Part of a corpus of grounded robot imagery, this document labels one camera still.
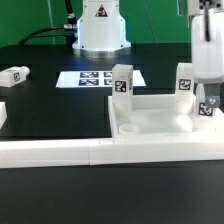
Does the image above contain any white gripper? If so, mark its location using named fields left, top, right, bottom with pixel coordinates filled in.
left=191, top=14, right=224, bottom=108

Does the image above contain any white square tabletop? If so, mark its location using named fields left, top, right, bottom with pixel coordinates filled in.
left=108, top=94, right=224, bottom=138

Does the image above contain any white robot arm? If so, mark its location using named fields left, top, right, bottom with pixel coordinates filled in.
left=177, top=0, right=224, bottom=108

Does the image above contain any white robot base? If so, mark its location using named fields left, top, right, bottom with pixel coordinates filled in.
left=72, top=0, right=131, bottom=58

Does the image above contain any white sheet with tag markers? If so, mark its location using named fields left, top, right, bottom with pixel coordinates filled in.
left=55, top=69, right=147, bottom=89

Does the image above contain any white front fence bar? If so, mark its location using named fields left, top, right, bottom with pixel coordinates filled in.
left=0, top=135, right=224, bottom=168

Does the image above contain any white fence bar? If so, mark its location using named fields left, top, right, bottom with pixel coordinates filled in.
left=0, top=135, right=224, bottom=168
left=0, top=102, right=7, bottom=129

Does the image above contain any white left fence bar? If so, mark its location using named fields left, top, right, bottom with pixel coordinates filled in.
left=0, top=102, right=7, bottom=129

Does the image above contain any black cable at base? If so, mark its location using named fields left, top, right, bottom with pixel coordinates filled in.
left=17, top=0, right=78, bottom=46

